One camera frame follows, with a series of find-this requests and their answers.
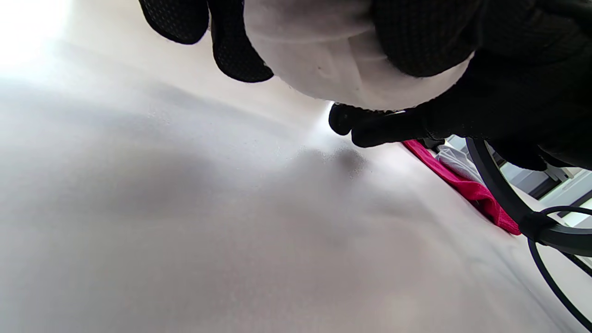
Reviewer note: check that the person's right hand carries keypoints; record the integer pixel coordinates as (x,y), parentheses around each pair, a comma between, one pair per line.
(532,92)

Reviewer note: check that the person's left hand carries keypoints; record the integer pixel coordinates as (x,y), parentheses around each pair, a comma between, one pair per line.
(236,46)

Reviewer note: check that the light blue sock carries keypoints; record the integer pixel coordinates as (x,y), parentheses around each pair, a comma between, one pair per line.
(458,164)

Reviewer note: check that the black sock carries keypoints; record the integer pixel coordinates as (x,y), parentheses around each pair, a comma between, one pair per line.
(432,142)

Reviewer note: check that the pink sock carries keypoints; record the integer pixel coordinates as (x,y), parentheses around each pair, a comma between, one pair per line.
(471,192)

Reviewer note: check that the grey white tracking controller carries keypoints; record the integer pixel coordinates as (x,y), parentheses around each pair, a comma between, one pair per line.
(499,194)

